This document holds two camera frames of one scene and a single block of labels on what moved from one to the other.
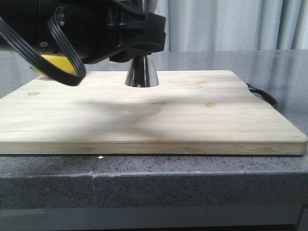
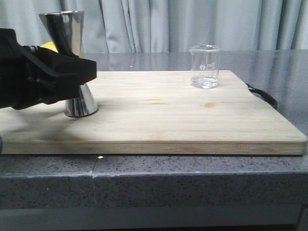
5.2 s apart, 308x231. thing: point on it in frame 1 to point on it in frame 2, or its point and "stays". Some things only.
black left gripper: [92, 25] to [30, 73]
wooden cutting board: [199, 112] stays
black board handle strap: [270, 99] stays
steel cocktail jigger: [142, 72] to [66, 30]
